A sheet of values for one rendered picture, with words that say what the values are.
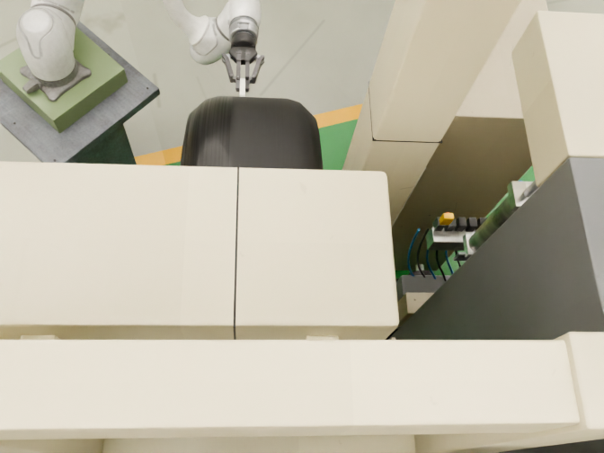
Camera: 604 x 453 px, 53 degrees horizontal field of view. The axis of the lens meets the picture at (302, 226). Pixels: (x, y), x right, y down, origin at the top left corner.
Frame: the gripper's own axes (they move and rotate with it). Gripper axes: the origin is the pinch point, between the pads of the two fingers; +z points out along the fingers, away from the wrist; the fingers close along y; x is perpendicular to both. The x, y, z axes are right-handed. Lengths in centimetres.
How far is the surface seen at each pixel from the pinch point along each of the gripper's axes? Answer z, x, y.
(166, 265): 83, -52, -9
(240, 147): 43, -28, 0
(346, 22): -145, 96, 55
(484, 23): 57, -74, 34
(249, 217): 75, -53, 2
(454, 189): 9, 33, 71
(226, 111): 31.3, -25.9, -3.2
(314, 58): -120, 100, 36
